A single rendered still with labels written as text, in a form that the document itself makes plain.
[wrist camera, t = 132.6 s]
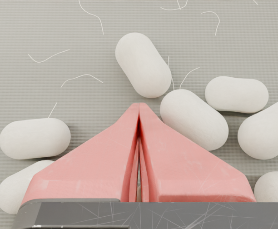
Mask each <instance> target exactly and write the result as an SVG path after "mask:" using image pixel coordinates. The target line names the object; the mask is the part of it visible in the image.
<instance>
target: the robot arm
mask: <svg viewBox="0 0 278 229"><path fill-rule="evenodd" d="M138 170H140V185H141V200H142V202H136V200H137V185H138ZM11 229H278V202H257V201H256V199H255V197H254V194H253V192H252V189H251V187H250V184H249V182H248V180H247V178H246V176H245V175H244V174H243V173H242V172H240V171H238V170H237V169H235V168H234V167H232V166H231V165H229V164H227V163H226V162H224V161H223V160H221V159H220V158H218V157H216V156H215V155H213V154H212V153H210V152H208V151H207V150H205V149H204V148H202V147H201V146H199V145H197V144H196V143H194V142H193V141H191V140H189V139H188V138H186V137H185V136H183V135H181V134H180V133H179V132H177V131H175V130H174V129H172V128H170V127H169V126H167V125H166V124H165V123H163V122H162V121H161V120H160V119H159V118H158V116H157V115H156V114H155V113H154V112H153V111H152V110H151V109H150V108H149V107H148V105H147V104H146V103H133V104H132V105H131V106H130V107H129V108H128V109H127V110H126V111H125V112H124V113H123V115H122V116H121V117H120V118H119V119H118V120H117V121H116V122H115V123H114V124H113V125H111V126H110V127H108V128H107V129H105V130H103V131H102V132H100V133H99V134H97V135H96V136H94V137H93V138H91V139H89V140H88V141H86V142H85V143H83V144H82V145H80V146H78V147H77V148H75V149H74V150H72V151H70V152H69V153H67V154H66V155H64V156H63V157H61V158H60V159H58V160H56V161H55V162H53V163H52V164H50V165H48V166H47V167H45V168H44V169H42V170H41V171H39V172H38V173H36V174H35V175H34V176H33V178H32V179H31V181H30V183H29V186H28V188H27V190H26V193H25V195H24V198H23V200H22V202H21V205H20V208H19V210H18V213H17V215H16V217H15V219H14V222H13V224H12V227H11Z"/></svg>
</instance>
